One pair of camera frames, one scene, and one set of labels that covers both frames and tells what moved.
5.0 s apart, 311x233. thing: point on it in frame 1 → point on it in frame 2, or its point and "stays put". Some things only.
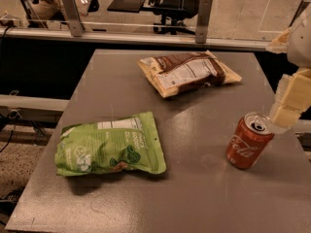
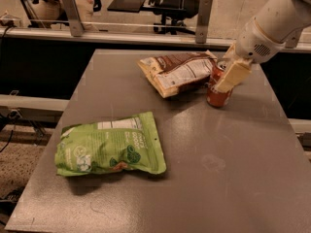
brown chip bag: (178, 73) stays put
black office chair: (171, 3) stays put
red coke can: (250, 141) → (218, 98)
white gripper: (301, 46) → (256, 46)
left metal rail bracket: (76, 25) stays put
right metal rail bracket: (203, 20) stays put
